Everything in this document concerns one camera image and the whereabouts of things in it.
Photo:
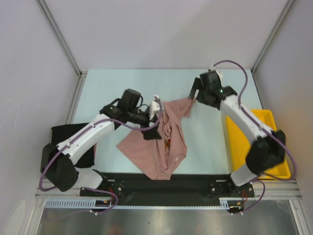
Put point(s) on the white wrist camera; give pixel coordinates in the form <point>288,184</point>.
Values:
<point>155,107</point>
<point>219,73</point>

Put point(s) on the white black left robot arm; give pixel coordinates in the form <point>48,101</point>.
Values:
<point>59,161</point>

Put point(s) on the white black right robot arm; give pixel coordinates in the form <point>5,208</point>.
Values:
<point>266,145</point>

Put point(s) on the left aluminium corner post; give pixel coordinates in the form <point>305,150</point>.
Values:
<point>43,6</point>

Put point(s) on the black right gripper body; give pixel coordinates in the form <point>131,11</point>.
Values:
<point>202,97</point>

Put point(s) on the aluminium corner post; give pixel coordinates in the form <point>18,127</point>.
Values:
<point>43,6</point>
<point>273,34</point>

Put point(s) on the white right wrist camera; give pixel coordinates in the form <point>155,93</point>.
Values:
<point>219,73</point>

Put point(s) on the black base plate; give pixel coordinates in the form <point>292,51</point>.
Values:
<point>180,188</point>

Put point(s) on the aluminium frame rail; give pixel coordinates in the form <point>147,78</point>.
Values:
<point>275,190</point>

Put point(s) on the yellow plastic tray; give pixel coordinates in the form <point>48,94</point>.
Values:
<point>239,146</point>

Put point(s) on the pink t shirt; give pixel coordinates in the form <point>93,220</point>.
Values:
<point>158,159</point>

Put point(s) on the right aluminium corner post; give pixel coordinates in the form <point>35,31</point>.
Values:
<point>273,34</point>

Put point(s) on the white slotted cable duct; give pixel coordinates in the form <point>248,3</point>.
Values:
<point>101,204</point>

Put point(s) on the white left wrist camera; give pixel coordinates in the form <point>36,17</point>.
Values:
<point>155,107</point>

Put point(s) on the folded black t shirt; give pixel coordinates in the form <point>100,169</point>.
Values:
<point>63,132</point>

